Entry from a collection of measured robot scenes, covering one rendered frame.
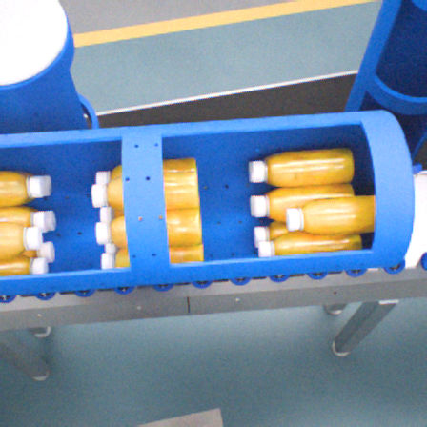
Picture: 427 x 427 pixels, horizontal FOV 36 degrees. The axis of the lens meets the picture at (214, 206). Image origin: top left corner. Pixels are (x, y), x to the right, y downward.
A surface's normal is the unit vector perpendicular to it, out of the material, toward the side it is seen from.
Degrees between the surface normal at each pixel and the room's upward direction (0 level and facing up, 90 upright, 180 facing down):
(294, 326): 0
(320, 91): 0
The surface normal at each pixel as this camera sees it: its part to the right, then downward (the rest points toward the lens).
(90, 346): 0.00, -0.40
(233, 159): 0.07, 0.57
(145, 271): 0.08, 0.76
